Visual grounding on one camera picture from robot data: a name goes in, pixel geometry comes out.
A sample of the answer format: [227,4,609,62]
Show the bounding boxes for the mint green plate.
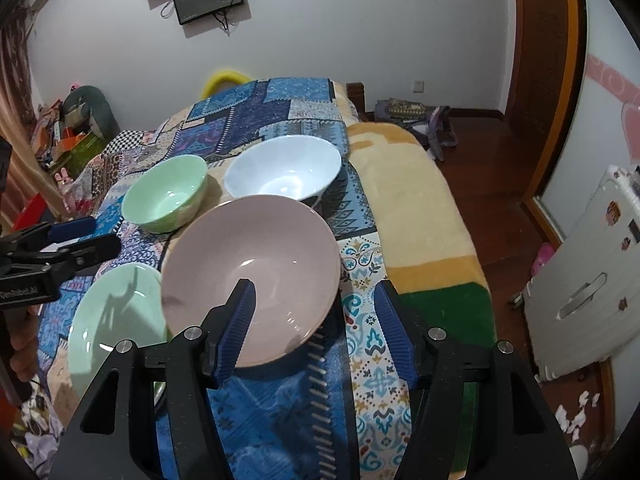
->
[67,263,169,396]

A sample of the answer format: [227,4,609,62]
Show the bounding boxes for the mint green bowl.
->
[122,155,208,234]

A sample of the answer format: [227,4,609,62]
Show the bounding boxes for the pink bowl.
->
[162,195,341,367]

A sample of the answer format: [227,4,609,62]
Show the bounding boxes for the person's left hand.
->
[9,306,39,382]

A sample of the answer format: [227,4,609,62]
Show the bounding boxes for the red box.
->
[13,194,49,232]

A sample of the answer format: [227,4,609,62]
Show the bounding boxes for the pink brown curtain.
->
[1,4,64,229]

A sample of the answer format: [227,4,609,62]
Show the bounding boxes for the pink bunny toy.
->
[54,167,74,196]

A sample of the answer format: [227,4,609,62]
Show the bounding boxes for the green cardboard box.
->
[62,133,107,178]

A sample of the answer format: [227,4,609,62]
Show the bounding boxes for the white foam board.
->
[522,166,640,382]

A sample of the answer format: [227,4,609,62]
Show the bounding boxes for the patchwork patterned bedspread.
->
[39,78,410,479]

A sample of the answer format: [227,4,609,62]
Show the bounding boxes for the yellow fleece blanket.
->
[337,84,497,479]

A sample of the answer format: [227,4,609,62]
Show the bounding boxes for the white bowl black spots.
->
[224,136,343,207]

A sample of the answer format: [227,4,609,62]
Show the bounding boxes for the bag on floor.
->
[373,99,458,162]

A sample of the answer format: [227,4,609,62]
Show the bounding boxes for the yellow ring cushion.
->
[200,70,250,100]

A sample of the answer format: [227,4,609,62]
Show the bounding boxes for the wooden door frame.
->
[504,0,586,212]

